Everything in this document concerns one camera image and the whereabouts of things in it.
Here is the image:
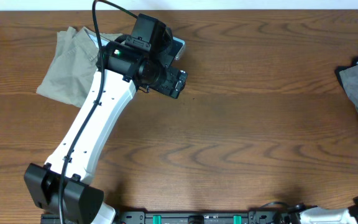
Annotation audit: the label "khaki green shorts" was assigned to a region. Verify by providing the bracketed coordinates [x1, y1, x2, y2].
[35, 26, 124, 108]

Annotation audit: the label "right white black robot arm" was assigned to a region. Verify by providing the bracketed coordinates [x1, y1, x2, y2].
[288, 196, 358, 224]

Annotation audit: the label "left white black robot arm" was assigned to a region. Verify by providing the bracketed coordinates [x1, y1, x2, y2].
[24, 37, 188, 223]

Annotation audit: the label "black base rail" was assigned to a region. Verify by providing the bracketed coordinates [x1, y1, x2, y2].
[40, 211, 291, 224]

